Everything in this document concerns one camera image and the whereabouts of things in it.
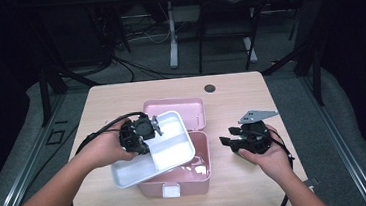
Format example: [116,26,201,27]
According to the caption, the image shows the black metal chair frame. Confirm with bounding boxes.
[192,0,271,75]

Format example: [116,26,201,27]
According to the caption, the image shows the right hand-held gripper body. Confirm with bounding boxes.
[235,108,284,157]

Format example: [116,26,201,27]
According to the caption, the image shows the person's right hand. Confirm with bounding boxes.
[234,122,296,187]

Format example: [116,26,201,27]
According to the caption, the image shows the pink storage box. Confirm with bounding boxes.
[130,95,214,201]

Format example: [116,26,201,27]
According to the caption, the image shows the metal floor rail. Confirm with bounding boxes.
[297,70,366,206]
[0,92,78,206]

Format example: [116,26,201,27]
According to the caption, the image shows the black metal stand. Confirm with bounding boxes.
[34,64,72,129]
[258,35,327,112]

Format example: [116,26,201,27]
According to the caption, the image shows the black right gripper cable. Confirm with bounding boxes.
[267,127,300,206]

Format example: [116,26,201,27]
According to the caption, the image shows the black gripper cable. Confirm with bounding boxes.
[61,110,157,206]
[267,127,300,206]

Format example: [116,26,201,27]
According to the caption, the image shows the person's left hand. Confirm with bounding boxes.
[72,119,140,172]

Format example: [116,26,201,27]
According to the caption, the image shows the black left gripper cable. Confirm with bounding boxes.
[61,110,157,206]

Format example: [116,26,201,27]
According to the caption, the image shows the white desk leg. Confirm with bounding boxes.
[164,0,181,70]
[241,35,259,65]

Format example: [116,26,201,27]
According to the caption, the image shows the black floor cables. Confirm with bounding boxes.
[109,46,203,85]

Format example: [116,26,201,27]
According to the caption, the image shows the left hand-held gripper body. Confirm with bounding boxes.
[117,113,166,158]

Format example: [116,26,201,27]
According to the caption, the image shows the white divided tray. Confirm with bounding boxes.
[106,108,199,190]

